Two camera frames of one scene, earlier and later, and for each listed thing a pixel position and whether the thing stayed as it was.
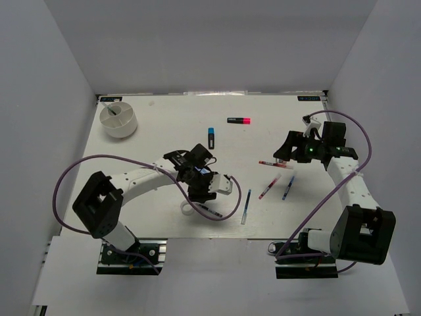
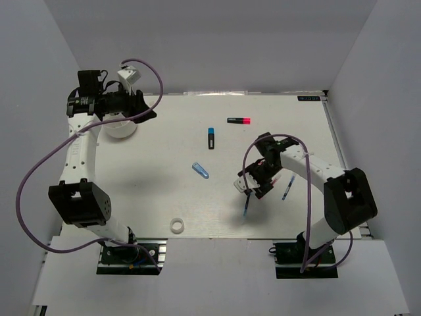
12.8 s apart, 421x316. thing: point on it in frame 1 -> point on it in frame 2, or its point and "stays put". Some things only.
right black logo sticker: [308, 98] stays put
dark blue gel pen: [288, 188] stays put
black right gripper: [284, 152] -> [264, 187]
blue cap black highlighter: [210, 138] stays put
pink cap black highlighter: [241, 120] stays put
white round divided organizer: [119, 120] stays put
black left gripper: [203, 195] -> [134, 103]
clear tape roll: [186, 208] -> [177, 226]
